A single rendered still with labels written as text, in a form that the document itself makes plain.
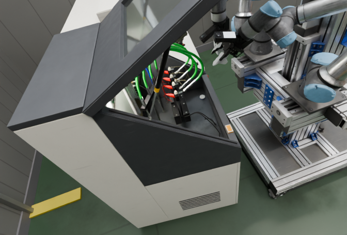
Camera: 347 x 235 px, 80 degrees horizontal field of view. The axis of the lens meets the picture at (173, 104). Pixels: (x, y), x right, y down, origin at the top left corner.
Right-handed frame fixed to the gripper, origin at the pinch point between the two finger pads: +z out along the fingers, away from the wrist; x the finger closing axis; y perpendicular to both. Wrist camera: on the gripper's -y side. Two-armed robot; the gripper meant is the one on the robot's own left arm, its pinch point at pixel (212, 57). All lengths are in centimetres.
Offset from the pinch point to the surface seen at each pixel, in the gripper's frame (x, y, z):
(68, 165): -50, -49, 49
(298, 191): -50, 130, 47
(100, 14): 30, -54, 29
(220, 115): -16.1, 24.9, 23.3
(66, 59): -7, -63, 31
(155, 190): -55, 4, 66
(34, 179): -29, -63, 228
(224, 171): -46, 35, 36
